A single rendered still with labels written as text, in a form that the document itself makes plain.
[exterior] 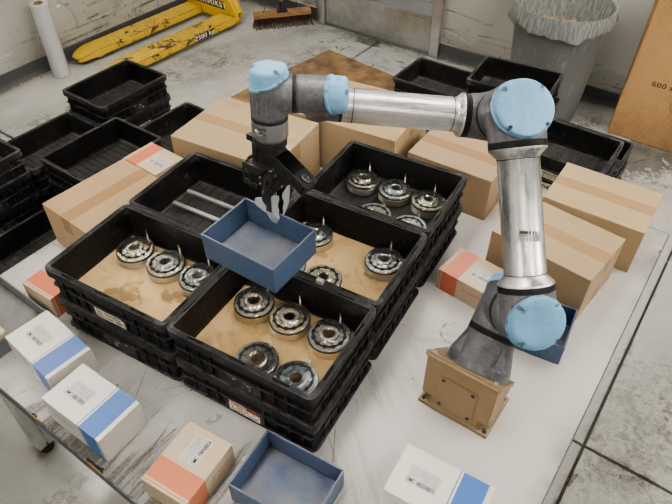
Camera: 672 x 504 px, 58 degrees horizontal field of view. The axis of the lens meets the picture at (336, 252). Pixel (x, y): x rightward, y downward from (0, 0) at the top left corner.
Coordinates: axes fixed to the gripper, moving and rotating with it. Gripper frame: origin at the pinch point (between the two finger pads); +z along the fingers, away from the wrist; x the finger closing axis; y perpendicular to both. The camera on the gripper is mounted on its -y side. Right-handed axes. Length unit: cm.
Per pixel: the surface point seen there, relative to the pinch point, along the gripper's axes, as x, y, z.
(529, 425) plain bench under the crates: -17, -64, 41
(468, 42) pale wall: -314, 98, 74
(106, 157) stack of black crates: -46, 139, 60
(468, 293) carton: -42, -33, 35
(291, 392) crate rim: 23.1, -22.6, 21.0
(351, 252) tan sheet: -28.1, -1.9, 27.2
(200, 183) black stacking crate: -26, 56, 27
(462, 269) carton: -47, -28, 31
